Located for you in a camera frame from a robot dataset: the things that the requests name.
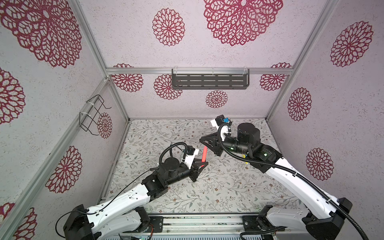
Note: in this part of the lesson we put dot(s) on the black wire wall rack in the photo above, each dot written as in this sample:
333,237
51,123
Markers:
96,120

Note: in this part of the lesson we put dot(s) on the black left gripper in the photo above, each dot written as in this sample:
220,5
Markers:
195,172

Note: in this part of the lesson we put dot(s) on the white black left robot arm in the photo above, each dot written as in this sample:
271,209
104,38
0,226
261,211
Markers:
126,212

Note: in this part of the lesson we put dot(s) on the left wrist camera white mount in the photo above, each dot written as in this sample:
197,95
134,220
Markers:
190,156

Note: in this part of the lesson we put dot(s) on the pink highlighter pen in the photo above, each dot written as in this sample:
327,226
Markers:
204,156

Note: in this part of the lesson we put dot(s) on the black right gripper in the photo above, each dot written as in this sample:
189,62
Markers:
216,149

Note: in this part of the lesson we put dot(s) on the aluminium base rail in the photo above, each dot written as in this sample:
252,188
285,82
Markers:
185,224

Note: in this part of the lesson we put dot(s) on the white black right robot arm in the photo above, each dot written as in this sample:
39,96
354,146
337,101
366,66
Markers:
324,215

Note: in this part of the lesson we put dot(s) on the dark grey wall shelf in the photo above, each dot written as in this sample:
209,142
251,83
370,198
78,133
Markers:
210,81

